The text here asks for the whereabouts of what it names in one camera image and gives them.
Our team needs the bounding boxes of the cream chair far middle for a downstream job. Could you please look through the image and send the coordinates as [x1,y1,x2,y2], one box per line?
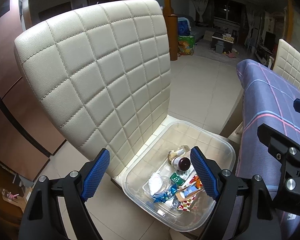
[272,39,300,91]

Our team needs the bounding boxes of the clear plastic round lid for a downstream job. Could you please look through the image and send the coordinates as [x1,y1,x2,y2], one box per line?
[142,176,174,197]

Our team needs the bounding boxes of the clear plastic trash bin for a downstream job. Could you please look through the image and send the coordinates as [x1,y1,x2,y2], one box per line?
[121,119,235,232]

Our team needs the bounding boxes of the green shopping bag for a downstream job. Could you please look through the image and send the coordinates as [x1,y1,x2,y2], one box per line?
[178,35,195,56]

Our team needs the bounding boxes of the white tissue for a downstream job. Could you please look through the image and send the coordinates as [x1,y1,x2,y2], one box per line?
[148,173,163,196]

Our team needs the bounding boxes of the blue foil wrapper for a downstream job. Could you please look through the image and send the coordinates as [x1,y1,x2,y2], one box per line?
[152,184,178,203]

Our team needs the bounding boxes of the cream chair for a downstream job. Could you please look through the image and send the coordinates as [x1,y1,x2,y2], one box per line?
[272,39,300,91]
[13,0,231,190]

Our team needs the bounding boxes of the red gold checkered wrapper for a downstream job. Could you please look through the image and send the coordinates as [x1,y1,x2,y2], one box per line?
[177,175,203,212]

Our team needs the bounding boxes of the cream chair left side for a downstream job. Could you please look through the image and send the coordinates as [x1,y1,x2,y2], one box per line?
[13,0,231,190]

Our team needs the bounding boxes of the brown medicine bottle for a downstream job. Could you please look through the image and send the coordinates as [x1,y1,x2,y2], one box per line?
[171,157,191,171]

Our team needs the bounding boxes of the torn blue white carton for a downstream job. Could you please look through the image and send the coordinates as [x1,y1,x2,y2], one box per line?
[175,184,203,202]

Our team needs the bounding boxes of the coffee table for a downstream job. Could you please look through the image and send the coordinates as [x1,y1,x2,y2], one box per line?
[210,32,233,54]

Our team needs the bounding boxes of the green white tissue pack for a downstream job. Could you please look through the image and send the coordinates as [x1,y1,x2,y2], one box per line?
[170,170,193,186]

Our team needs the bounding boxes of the silver pill blister pack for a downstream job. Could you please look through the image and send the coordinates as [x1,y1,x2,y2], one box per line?
[171,197,180,209]

